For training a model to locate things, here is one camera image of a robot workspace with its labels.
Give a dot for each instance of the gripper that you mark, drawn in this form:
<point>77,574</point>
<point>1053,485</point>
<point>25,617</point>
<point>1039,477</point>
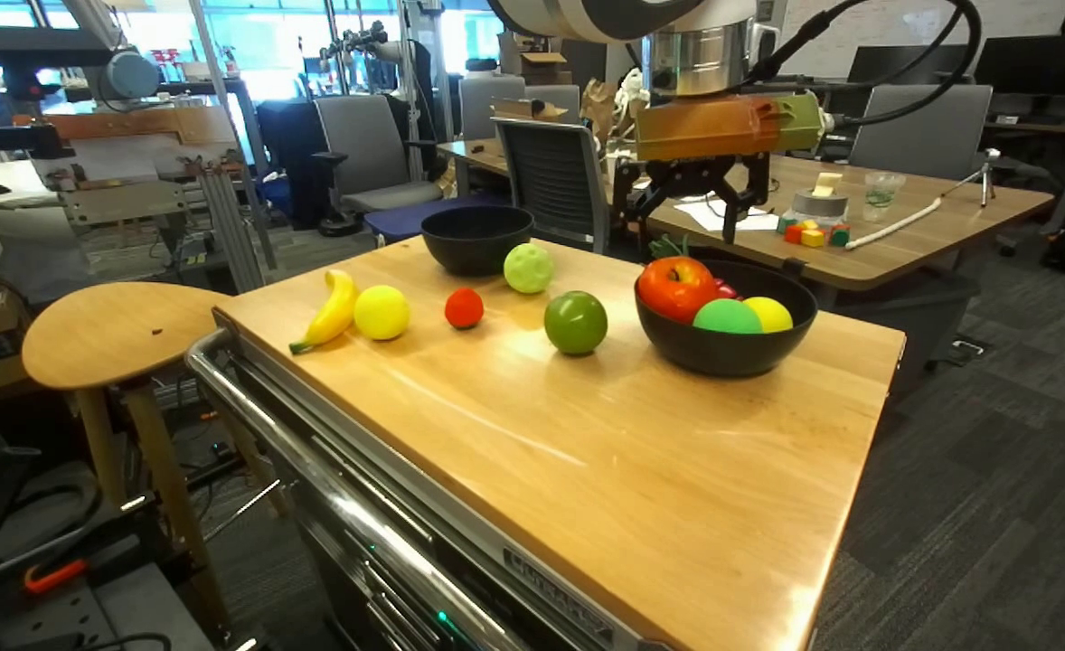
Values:
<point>713,167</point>

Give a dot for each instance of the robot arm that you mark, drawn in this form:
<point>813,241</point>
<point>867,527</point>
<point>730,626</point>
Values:
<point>587,18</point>

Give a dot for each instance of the small red toy fruit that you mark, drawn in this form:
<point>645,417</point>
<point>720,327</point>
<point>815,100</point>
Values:
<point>726,290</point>

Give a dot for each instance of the bright green toy ball fruit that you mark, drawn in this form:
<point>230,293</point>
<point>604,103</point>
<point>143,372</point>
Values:
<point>727,318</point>

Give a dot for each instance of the yellow toy ball fruit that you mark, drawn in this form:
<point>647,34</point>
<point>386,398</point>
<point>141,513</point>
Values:
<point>772,313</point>

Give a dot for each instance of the pale green dimpled toy fruit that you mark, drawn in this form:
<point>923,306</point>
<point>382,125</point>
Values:
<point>529,268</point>

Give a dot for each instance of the white sheet of paper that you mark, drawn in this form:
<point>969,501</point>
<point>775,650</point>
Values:
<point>704,217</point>

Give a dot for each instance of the green toy leaf top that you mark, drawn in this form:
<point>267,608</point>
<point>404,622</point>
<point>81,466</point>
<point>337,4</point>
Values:
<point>668,248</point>

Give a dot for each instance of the red orange toy apple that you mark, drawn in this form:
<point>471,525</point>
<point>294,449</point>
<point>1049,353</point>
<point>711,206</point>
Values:
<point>674,289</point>

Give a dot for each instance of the grey tape roll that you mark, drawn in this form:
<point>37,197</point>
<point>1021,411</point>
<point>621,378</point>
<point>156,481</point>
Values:
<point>819,206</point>

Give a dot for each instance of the yellow toy block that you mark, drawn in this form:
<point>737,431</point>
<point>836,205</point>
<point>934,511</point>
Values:
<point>813,238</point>

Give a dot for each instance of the pale yellow block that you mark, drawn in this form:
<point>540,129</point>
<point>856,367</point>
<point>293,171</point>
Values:
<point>826,183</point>

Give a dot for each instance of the black mesh office chair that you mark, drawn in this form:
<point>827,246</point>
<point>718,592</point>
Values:
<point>555,176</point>

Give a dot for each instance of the green red toy block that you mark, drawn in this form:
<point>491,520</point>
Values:
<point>840,236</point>

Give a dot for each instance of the black bowl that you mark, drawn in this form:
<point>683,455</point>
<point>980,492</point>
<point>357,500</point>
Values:
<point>722,353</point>
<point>476,242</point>

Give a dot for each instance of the dark green toy apple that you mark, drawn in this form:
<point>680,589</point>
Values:
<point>576,323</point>

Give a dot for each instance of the clear plastic cup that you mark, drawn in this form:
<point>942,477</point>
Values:
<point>882,194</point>

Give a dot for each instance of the cardboard box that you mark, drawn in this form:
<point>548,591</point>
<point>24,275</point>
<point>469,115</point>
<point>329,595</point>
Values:
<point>532,63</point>

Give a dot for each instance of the long wooden table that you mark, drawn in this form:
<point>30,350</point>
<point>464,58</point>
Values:
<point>894,249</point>

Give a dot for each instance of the small red toy tomato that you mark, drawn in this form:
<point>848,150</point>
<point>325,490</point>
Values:
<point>465,308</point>

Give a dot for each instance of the blue upholstered seat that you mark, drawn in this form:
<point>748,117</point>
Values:
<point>415,221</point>

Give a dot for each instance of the small tabletop tripod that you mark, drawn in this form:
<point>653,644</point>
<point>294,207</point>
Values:
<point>984,172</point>

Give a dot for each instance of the steel tool cabinet wooden top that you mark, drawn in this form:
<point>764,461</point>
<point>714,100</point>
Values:
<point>605,470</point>

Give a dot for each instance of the grey office chair with armrests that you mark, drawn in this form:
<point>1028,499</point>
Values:
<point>370,149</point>

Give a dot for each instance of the yellow toy lemon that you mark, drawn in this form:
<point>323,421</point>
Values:
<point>381,313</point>

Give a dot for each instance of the row of monitors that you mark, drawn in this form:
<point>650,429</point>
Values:
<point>1039,63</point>

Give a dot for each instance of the yellow toy banana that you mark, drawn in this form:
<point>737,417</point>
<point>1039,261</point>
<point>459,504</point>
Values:
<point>334,312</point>

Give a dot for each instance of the bundle of aluminium rails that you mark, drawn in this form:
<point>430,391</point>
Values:
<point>230,226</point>

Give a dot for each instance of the grey blue robot joint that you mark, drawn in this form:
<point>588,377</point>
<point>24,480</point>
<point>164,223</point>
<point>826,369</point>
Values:
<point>130,74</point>

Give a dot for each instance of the round wooden stool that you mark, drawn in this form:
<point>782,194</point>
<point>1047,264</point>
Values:
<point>108,334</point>

